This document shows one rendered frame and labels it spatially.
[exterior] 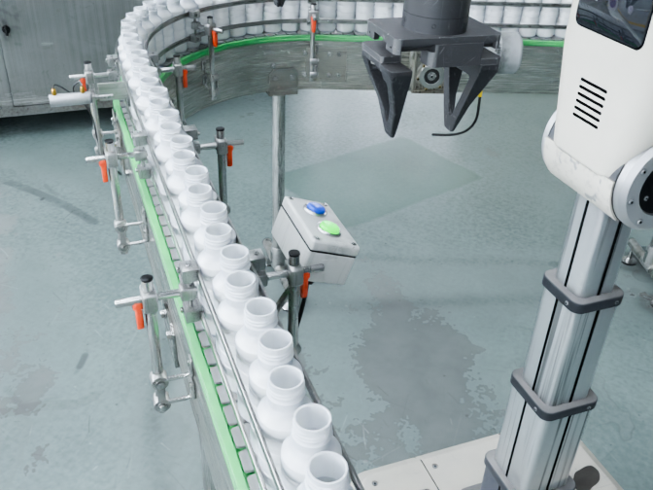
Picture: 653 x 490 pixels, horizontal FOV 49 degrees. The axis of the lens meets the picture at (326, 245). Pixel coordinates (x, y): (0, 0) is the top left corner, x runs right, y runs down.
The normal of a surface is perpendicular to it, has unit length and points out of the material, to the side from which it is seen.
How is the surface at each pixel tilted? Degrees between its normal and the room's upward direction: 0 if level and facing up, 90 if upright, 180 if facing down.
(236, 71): 88
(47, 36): 93
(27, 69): 90
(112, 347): 0
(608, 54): 90
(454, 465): 0
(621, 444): 0
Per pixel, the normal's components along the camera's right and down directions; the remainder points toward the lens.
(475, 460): 0.04, -0.84
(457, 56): 0.34, 0.51
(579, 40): -0.94, 0.16
